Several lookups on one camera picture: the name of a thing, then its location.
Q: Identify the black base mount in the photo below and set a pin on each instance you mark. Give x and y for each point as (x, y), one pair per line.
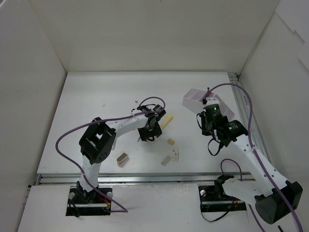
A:
(87, 204)
(213, 198)

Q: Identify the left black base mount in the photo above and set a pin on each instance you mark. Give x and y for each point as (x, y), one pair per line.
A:
(87, 204)

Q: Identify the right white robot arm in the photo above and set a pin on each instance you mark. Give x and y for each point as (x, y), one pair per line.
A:
(273, 195)

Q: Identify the white eraser with label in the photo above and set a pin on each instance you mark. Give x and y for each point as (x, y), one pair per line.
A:
(175, 155)

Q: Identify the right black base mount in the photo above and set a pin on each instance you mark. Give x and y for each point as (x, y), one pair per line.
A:
(213, 198)

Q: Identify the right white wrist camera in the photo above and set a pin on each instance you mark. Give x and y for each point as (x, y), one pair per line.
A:
(207, 101)

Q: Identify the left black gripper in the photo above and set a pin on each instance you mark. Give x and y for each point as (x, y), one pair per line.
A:
(149, 132)

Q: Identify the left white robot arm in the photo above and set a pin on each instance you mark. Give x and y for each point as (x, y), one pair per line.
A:
(99, 139)

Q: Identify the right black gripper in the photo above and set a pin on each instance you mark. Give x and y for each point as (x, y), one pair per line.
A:
(205, 124)

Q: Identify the tan eraser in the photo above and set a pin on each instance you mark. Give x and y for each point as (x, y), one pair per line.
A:
(170, 141)

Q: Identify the purple divided organizer box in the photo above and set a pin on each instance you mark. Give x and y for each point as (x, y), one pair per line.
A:
(192, 100)

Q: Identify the grey white eraser block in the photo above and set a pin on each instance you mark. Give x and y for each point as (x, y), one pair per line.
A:
(165, 160)

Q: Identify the yellow highlighter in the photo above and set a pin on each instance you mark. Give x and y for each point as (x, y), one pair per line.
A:
(166, 121)

